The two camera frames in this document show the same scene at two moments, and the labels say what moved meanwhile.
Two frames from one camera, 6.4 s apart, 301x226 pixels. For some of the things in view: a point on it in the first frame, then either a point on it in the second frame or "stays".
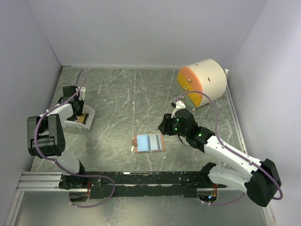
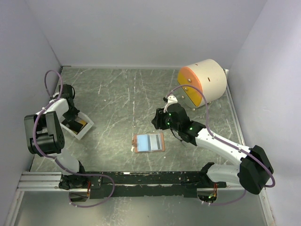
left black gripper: [80, 112] to [72, 117]
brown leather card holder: [148, 143] stays
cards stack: [83, 118] to [76, 125]
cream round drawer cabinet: [208, 76] stays
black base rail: [140, 184] stays
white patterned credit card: [155, 141] stays
